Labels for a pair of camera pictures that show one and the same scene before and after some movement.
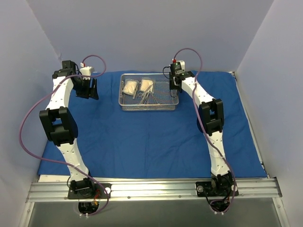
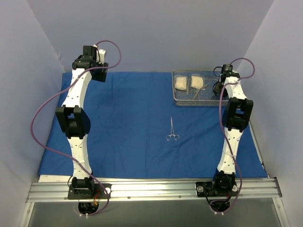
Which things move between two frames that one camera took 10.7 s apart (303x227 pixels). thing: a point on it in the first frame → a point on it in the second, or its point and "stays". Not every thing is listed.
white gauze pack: x=145 y=83 → x=197 y=82
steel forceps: x=143 y=94 → x=176 y=137
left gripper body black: x=85 y=87 → x=99 y=75
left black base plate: x=97 y=192 stays
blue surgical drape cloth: x=112 y=143 stays
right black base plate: x=205 y=189 stays
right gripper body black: x=173 y=84 → x=219 y=87
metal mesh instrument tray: x=146 y=92 → x=195 y=88
